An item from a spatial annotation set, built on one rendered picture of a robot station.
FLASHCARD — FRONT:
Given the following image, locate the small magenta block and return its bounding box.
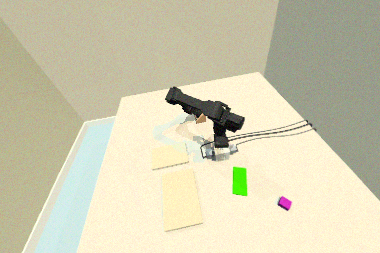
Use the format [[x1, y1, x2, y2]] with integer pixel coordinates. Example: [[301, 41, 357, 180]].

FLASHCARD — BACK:
[[278, 196, 293, 211]]

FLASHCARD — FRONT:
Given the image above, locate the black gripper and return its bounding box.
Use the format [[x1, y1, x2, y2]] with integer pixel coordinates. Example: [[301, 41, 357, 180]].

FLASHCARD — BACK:
[[212, 121, 229, 148]]

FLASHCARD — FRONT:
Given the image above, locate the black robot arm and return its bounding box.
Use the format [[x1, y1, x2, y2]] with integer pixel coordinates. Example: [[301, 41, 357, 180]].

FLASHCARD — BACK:
[[165, 86, 245, 133]]

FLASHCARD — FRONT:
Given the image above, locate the bright green rectangular block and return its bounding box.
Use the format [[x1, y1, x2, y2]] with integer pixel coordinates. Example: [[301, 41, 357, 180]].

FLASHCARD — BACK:
[[233, 167, 247, 196]]

